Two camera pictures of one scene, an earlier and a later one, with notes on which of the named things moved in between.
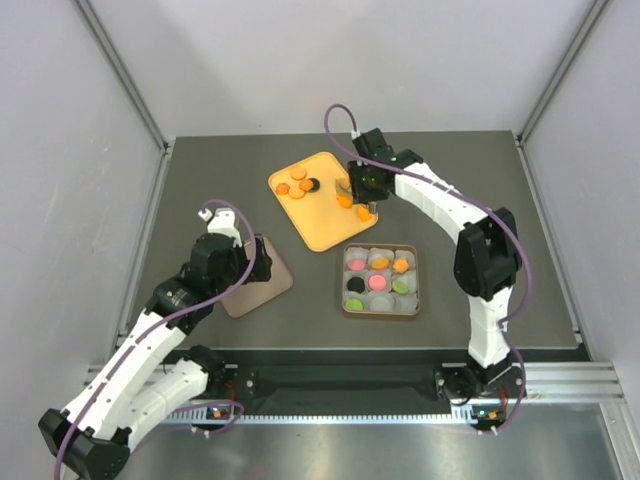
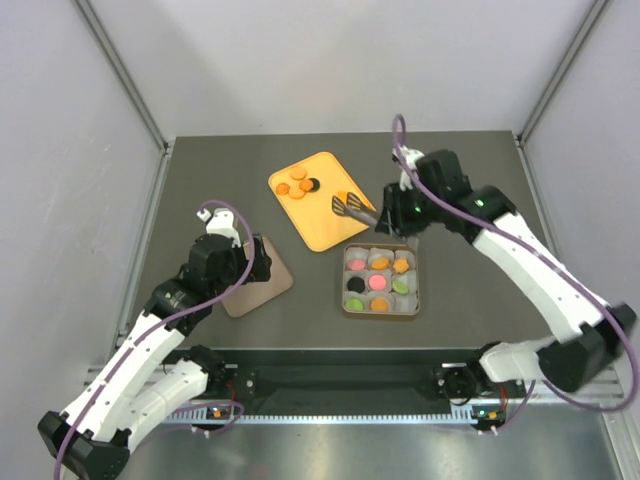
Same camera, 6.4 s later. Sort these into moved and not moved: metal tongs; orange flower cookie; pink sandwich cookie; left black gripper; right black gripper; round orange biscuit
Moved: right black gripper; metal tongs
Not moved: orange flower cookie; pink sandwich cookie; round orange biscuit; left black gripper
